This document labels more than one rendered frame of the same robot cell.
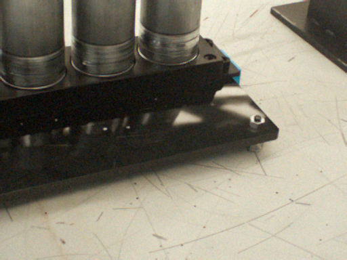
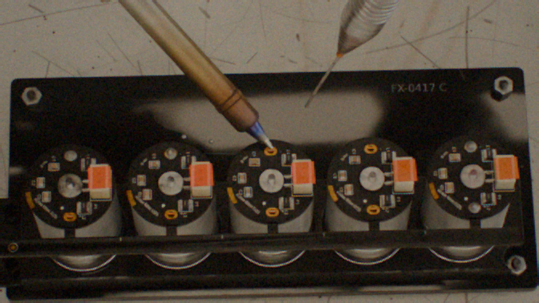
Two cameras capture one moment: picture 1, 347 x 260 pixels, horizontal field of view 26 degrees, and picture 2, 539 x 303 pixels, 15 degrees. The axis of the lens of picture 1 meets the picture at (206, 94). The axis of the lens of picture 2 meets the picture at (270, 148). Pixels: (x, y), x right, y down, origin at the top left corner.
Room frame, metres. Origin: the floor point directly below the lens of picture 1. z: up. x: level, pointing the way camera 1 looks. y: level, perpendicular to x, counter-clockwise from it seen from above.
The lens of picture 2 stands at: (0.41, 0.15, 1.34)
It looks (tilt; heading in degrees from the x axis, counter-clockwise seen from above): 70 degrees down; 208
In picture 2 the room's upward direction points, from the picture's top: straight up
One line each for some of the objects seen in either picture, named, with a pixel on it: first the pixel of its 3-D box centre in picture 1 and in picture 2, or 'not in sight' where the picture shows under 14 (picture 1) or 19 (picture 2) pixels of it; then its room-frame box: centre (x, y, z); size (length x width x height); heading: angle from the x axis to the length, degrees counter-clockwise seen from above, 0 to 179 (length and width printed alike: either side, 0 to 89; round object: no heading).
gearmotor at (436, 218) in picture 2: not in sight; (464, 204); (0.22, 0.12, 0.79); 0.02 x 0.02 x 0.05
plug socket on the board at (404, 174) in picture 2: not in sight; (400, 174); (0.23, 0.10, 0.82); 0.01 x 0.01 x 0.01; 29
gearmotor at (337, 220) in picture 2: not in sight; (367, 207); (0.23, 0.09, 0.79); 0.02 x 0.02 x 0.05
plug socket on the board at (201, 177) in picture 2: not in sight; (198, 179); (0.25, 0.05, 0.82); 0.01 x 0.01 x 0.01; 29
